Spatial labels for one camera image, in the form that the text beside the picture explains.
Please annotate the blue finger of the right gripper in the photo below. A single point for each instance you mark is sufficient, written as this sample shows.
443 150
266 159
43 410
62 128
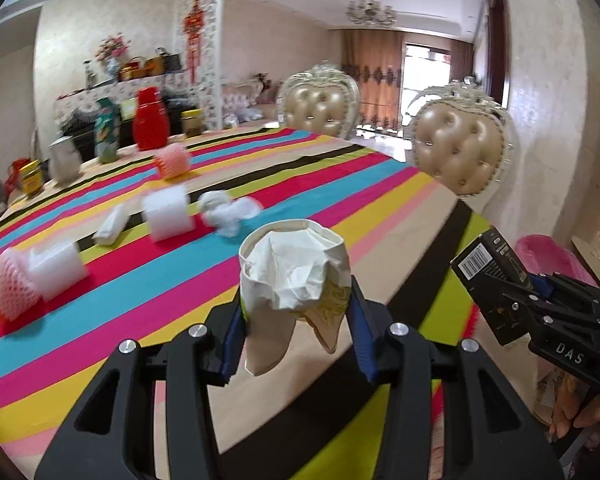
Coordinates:
540 284

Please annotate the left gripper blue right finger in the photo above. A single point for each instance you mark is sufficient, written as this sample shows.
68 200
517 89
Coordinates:
364 331

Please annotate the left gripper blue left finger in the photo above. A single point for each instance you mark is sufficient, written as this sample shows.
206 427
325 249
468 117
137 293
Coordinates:
233 335

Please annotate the black small carton box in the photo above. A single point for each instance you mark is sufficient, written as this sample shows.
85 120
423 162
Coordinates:
494 277

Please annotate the paper cup bag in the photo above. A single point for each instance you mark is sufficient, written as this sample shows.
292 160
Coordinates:
291 270

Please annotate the white bag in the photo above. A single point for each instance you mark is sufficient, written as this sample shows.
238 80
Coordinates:
224 213

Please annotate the white tube package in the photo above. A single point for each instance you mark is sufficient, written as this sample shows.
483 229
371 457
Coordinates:
110 230

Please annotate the white foam sheet piece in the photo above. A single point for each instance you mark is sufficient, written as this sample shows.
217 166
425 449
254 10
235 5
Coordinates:
55 269

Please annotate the pink foam fruit net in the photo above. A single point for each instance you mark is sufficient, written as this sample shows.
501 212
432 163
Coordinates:
18 293
172 161

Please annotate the pink trash bin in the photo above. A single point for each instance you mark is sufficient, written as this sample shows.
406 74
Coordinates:
541 254

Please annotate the person's right hand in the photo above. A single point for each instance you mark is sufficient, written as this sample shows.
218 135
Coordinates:
568 412

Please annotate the striped colourful tablecloth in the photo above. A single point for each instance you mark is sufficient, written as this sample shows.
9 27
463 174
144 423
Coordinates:
314 416

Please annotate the beige tufted chair near right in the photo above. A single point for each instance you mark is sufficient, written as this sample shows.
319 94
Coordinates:
463 138

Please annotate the beige tufted chair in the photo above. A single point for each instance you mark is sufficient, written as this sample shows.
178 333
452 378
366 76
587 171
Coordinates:
463 138
323 99

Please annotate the brown jar yellow lid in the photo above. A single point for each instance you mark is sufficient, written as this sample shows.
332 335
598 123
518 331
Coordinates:
192 122

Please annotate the red thermos jug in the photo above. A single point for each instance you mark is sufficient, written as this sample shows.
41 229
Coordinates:
151 128

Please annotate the beige tufted chair far right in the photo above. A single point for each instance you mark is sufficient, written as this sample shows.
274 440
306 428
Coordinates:
323 99

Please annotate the white ornate sofa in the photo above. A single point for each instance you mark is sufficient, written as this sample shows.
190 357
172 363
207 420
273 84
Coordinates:
248 101

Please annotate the white ceramic teapot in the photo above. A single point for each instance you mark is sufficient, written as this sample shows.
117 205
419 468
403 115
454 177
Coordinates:
65 160

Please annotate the black piano with lace cover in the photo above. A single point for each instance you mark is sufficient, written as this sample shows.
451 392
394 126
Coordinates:
76 115

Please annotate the green snack bag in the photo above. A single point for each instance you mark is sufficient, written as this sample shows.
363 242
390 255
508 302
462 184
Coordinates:
106 131

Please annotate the yellow label jar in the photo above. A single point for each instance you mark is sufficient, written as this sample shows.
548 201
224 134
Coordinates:
31 178

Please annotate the brown curtain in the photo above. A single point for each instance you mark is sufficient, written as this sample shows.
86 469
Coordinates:
374 58

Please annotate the red gift box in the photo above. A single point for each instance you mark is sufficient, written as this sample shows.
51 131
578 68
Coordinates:
12 182

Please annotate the black handbag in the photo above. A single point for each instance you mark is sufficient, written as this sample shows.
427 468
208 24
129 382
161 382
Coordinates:
171 61

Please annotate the chandelier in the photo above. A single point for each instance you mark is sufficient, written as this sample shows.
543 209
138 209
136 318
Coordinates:
371 13

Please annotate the pink flower bouquet vase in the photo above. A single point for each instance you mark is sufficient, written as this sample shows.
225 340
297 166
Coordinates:
110 54

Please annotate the red chinese knot decoration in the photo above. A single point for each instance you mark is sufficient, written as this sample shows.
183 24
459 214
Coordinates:
193 23

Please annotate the white carved screen partition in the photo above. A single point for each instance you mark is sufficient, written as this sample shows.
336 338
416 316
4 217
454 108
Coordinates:
207 90

